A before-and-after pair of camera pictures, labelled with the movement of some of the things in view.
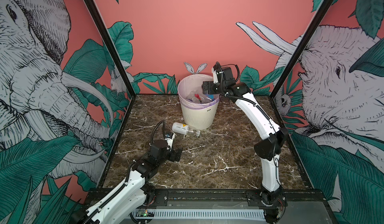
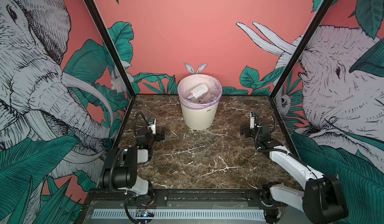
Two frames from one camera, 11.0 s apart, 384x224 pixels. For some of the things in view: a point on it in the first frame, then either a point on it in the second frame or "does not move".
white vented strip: (220, 213) does not move
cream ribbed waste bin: (199, 119) does not move
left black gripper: (173, 157) -> (156, 137)
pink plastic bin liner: (194, 82) does not move
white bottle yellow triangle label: (181, 128) -> (198, 91)
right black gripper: (212, 84) -> (248, 130)
